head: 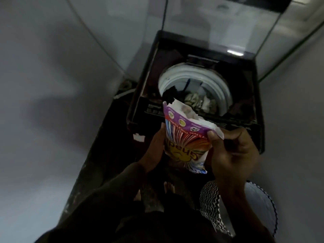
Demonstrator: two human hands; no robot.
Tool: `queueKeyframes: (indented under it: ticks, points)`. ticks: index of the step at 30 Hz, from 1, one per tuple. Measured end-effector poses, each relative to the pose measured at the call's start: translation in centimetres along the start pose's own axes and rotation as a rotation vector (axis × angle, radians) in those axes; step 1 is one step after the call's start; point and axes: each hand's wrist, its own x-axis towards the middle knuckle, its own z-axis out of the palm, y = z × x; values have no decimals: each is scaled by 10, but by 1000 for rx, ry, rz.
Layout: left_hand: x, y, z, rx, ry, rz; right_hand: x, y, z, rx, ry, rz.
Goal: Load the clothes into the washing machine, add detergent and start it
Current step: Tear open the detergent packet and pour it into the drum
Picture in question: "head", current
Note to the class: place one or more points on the person's right hand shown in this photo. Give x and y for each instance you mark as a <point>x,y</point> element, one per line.
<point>235,154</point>

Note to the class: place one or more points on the person's left hand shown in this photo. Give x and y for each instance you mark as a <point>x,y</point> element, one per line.
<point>154,149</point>

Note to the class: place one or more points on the colourful detergent powder packet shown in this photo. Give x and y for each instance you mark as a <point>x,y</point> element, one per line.
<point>184,139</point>

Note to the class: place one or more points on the black white zigzag laundry basket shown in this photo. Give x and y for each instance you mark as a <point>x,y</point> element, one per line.
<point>258,204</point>

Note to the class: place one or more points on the black garment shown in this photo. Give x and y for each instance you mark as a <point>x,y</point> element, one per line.
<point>172,92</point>

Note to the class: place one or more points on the white green leaf print clothes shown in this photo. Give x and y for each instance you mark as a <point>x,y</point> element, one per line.
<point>200,101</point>

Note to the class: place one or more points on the dark maroon washing machine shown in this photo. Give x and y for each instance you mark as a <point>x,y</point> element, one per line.
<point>243,86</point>

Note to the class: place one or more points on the glass washing machine lid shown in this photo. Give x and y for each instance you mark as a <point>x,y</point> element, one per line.
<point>215,25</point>

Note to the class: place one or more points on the person's left forearm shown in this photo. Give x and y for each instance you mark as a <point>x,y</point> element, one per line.
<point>96,204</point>

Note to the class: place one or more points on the person's right forearm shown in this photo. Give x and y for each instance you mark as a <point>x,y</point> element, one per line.
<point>243,215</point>

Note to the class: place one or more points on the person's right foot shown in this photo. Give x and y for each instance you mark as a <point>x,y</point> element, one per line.
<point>169,187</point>

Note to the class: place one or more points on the person's foot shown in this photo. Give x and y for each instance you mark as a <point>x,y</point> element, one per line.
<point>169,187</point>
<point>138,195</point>

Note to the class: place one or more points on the person's left foot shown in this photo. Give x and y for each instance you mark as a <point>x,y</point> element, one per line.
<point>138,195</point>

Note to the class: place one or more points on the white sticker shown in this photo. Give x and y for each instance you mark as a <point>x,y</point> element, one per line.
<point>138,137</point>

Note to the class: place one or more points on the green pipe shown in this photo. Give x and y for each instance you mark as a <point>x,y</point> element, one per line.
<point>291,53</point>

